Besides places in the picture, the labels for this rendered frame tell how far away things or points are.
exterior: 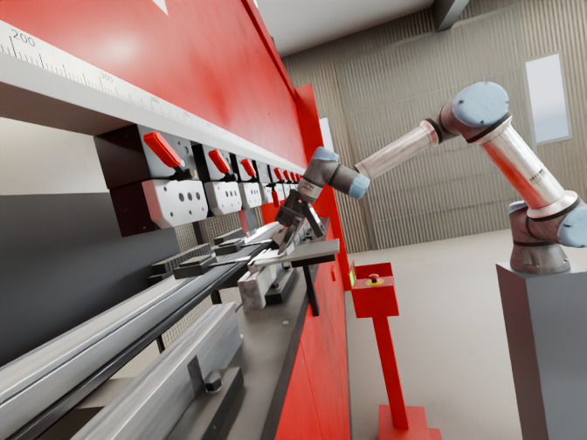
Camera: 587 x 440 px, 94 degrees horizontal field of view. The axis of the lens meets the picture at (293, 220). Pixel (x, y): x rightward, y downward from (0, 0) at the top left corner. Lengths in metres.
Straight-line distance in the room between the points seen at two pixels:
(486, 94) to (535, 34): 4.80
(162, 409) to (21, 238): 0.66
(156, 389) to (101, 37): 0.49
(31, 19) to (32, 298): 0.71
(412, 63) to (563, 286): 4.26
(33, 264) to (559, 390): 1.61
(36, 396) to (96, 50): 0.55
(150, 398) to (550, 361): 1.15
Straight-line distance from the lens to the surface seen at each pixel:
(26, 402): 0.68
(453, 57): 5.20
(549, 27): 5.80
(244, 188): 0.83
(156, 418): 0.47
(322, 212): 3.05
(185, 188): 0.54
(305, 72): 5.08
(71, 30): 0.49
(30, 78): 0.41
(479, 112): 0.90
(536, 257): 1.17
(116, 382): 0.76
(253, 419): 0.50
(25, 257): 0.99
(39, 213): 1.04
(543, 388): 1.32
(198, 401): 0.53
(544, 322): 1.21
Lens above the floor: 1.18
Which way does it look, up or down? 5 degrees down
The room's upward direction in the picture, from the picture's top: 12 degrees counter-clockwise
